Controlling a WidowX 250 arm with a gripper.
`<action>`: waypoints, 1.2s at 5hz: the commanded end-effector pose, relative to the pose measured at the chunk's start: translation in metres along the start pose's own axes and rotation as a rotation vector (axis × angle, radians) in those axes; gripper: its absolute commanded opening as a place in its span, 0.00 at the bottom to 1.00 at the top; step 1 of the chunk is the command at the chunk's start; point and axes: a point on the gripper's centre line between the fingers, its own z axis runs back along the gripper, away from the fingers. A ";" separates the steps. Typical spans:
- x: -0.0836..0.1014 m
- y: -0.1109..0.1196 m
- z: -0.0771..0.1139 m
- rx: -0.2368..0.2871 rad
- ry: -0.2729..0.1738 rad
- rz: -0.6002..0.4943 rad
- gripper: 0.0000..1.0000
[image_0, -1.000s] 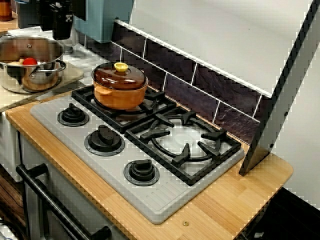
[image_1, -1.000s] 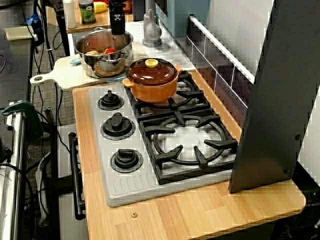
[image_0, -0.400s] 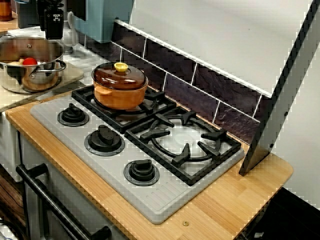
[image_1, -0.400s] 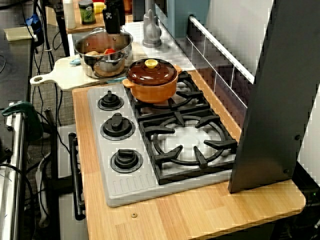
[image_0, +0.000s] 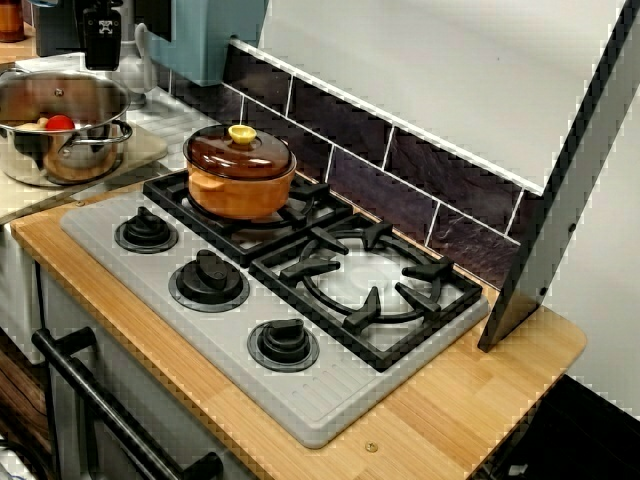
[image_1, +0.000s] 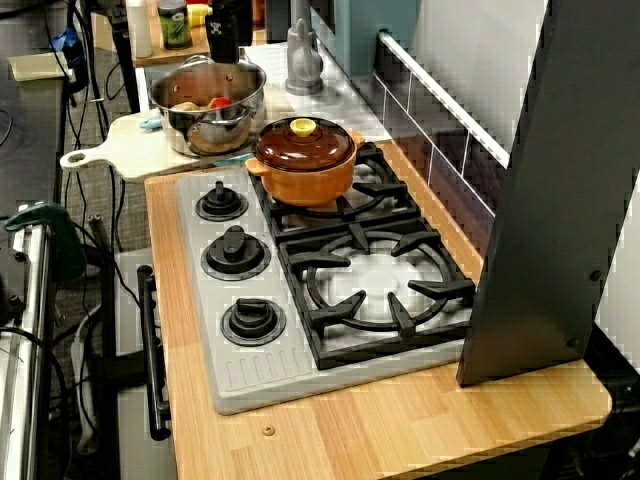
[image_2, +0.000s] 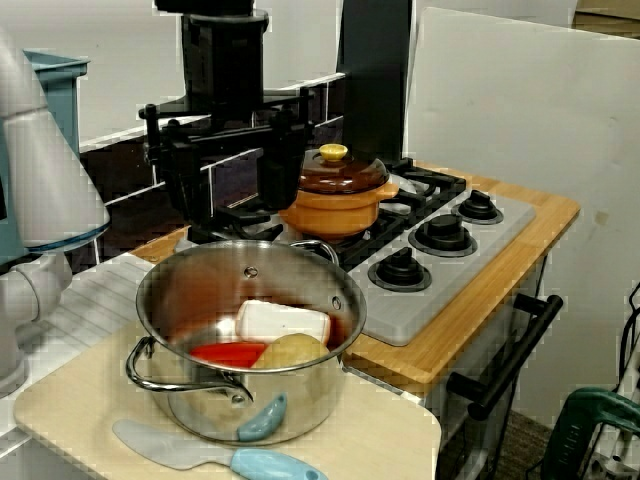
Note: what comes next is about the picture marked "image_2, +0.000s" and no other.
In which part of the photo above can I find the white toy food block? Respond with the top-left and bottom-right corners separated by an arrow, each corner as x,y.
234,299 -> 332,347

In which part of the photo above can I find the stainless steel pot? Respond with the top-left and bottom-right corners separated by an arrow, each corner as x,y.
124,239 -> 369,447

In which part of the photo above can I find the black burner grate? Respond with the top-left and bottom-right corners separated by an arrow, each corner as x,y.
387,157 -> 470,221
187,192 -> 419,274

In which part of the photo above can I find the orange plastic toy pot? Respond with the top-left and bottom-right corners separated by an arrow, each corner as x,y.
278,177 -> 401,241

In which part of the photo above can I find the glass lid with yellow knob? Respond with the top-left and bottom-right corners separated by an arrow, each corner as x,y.
297,143 -> 391,194

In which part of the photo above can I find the black oven door handle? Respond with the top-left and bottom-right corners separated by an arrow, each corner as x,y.
446,293 -> 565,422

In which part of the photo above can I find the light wooden cutting board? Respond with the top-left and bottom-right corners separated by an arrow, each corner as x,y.
13,319 -> 444,480

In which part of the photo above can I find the green clamp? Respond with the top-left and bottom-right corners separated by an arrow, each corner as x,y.
541,388 -> 640,480

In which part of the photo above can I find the black cable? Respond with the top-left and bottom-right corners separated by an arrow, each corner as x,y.
617,282 -> 640,386

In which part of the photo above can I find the white board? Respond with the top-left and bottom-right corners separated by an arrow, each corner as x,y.
402,5 -> 640,426

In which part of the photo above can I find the white toy kitchen cabinet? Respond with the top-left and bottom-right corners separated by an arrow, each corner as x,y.
342,249 -> 551,480

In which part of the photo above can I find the gray toy cooktop plate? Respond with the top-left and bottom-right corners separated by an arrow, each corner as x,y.
172,189 -> 537,347

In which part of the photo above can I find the brown cardboard box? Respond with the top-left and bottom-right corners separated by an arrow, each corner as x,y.
572,0 -> 640,39

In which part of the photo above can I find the silver metal frame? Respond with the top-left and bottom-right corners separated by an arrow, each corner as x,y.
582,372 -> 640,480

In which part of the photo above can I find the toy knife with blue handle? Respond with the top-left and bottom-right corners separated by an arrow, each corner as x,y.
112,418 -> 331,480

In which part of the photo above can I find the toy potato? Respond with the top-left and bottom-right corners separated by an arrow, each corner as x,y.
251,333 -> 331,372

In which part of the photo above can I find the gray toy faucet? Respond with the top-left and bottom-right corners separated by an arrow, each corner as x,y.
0,24 -> 111,396

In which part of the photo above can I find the black stove knob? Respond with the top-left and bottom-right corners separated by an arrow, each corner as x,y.
408,213 -> 479,259
367,246 -> 434,294
451,188 -> 505,225

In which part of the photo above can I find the white ribbed sink top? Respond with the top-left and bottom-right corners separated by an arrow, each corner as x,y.
0,251 -> 169,480

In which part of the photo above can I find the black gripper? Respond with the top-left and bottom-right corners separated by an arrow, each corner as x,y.
138,19 -> 316,229

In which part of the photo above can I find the red toy vegetable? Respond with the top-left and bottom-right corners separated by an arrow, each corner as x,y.
188,342 -> 269,371

